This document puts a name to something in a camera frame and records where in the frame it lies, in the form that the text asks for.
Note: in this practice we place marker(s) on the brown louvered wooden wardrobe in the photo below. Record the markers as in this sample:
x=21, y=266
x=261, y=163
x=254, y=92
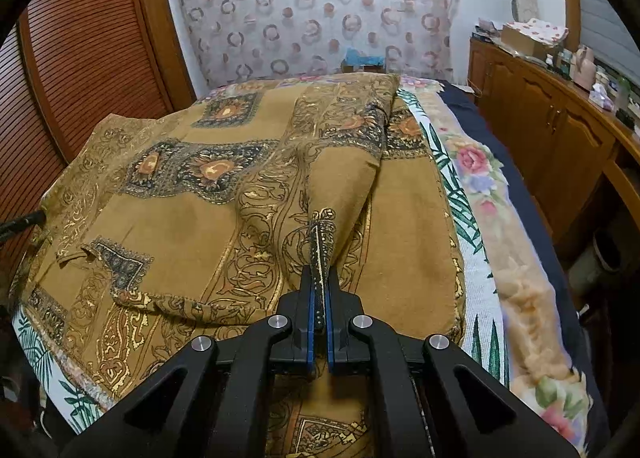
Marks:
x=90, y=37

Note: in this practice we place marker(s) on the pink bottle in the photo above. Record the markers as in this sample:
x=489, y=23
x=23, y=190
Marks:
x=585, y=67

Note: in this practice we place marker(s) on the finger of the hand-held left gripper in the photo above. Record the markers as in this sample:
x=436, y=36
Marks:
x=22, y=224

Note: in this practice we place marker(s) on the small black object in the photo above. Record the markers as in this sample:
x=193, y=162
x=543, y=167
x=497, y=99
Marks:
x=625, y=117

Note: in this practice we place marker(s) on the grey window blind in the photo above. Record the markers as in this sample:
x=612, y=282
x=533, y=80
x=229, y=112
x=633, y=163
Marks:
x=607, y=22

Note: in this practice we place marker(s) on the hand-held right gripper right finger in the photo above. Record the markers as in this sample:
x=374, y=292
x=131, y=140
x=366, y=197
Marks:
x=331, y=333

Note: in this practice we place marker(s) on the green bottle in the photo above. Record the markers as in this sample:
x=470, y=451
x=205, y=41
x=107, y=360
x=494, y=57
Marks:
x=624, y=95

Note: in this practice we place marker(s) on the tissue pack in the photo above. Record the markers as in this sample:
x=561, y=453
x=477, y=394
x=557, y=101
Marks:
x=601, y=97

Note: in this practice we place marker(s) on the small white box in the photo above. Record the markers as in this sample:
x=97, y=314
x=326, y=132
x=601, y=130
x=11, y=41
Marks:
x=487, y=28

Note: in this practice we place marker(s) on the brown gold patterned shirt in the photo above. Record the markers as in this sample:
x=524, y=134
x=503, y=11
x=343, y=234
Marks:
x=200, y=218

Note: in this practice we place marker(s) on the long wooden side cabinet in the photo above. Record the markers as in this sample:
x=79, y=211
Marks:
x=545, y=137

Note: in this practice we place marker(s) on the grey cylindrical object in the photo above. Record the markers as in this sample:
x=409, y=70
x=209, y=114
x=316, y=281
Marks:
x=595, y=255

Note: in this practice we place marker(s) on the blue box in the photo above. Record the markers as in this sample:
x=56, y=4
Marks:
x=362, y=61

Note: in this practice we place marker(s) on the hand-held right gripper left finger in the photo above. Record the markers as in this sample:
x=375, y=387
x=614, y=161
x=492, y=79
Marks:
x=311, y=318

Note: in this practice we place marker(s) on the navy bed sheet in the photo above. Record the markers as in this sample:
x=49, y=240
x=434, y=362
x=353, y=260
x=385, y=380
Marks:
x=530, y=198

